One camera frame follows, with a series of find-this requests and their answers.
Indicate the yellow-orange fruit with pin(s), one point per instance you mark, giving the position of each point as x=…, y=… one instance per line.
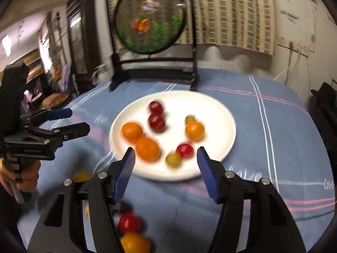
x=133, y=242

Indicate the white oval plate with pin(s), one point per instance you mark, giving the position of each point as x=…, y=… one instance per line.
x=220, y=132

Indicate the small red tomato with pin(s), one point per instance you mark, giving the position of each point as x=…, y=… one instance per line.
x=185, y=150

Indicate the white kettle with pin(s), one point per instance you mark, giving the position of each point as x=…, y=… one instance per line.
x=100, y=75

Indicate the small orange mandarin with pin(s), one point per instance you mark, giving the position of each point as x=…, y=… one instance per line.
x=195, y=131

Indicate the wall power strip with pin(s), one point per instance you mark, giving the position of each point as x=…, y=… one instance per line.
x=298, y=47

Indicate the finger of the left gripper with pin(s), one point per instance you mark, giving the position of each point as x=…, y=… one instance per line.
x=57, y=135
x=43, y=115

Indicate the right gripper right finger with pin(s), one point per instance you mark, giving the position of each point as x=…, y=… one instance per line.
x=271, y=225

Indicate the striped beige curtain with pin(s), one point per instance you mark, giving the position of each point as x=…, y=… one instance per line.
x=247, y=24

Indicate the spotted yellow fruit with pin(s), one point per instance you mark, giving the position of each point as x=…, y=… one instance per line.
x=81, y=176

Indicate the small yellow-green fruit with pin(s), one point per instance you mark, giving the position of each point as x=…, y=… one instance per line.
x=173, y=160

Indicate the dark wooden framed cabinet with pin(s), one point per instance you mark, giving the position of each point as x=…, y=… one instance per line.
x=83, y=41

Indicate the olive green small fruit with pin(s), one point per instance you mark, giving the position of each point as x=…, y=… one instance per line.
x=189, y=118

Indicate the black hat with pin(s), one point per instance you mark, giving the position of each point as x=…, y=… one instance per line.
x=325, y=96

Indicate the round goldfish screen stand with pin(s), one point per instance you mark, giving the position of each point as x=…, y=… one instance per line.
x=140, y=30

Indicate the left hand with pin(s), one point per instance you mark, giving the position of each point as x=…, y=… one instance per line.
x=29, y=177

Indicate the small red plum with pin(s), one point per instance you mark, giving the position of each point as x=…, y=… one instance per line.
x=129, y=222

